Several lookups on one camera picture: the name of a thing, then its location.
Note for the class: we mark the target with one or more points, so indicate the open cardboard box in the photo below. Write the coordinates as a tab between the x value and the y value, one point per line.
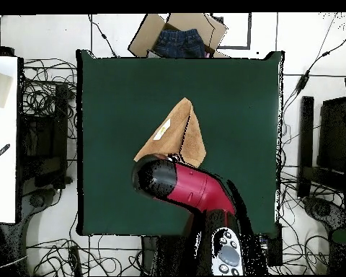
145	37

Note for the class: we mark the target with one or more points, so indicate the black rectangular post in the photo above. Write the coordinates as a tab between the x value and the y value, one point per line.
307	138

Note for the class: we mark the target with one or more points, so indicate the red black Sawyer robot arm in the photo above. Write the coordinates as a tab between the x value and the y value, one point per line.
196	187

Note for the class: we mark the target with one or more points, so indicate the black power adapter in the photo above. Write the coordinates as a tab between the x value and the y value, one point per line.
302	80

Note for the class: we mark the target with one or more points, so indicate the blue denim jeans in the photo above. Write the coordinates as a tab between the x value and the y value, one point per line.
178	43

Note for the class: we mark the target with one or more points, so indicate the black equipment cart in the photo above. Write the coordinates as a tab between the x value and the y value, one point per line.
43	150

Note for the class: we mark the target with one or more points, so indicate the black flat panel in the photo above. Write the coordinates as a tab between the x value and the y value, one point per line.
333	135

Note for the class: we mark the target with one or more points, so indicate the tan terry towel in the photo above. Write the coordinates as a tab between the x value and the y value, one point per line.
173	135

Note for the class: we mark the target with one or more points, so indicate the white desk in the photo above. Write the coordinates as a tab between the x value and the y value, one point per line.
3	173

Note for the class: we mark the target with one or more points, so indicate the black power strip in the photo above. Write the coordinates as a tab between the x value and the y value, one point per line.
75	259

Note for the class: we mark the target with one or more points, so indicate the dark green table cloth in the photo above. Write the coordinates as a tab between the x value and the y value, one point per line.
118	86

